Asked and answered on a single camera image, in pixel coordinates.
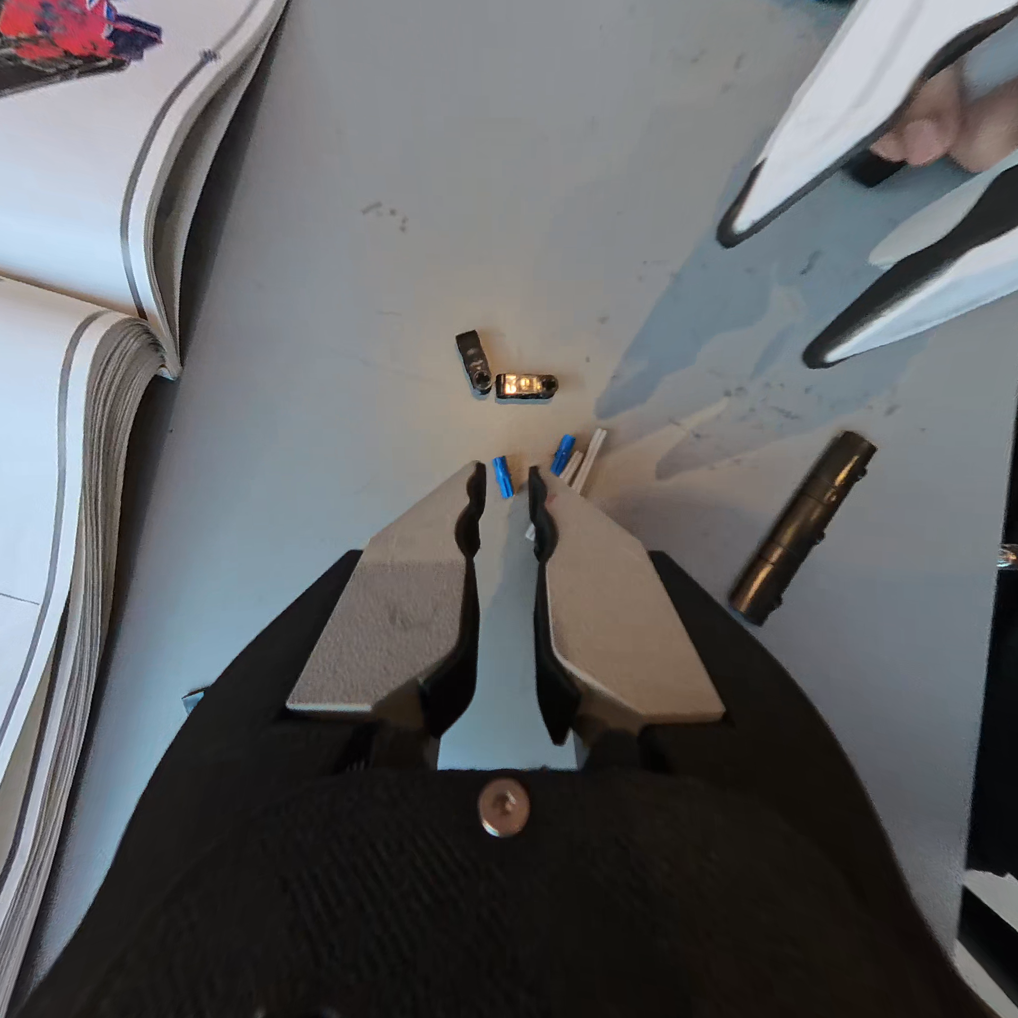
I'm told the grey desk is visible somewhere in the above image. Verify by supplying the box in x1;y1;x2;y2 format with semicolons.
24;0;1018;995

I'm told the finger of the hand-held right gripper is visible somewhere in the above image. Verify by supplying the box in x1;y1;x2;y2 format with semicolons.
716;0;1018;249
802;165;1018;371

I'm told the black axle connector brick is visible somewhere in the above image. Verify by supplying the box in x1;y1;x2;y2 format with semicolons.
763;493;836;566

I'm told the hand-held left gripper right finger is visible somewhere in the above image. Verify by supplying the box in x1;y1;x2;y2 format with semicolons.
527;465;726;747

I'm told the open instruction booklet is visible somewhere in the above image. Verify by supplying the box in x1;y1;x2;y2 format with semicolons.
0;0;291;995

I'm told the person's right hand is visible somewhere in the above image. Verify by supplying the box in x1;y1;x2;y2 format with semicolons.
871;66;1018;173

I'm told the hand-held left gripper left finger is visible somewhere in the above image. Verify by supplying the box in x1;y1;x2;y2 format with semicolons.
285;461;488;739

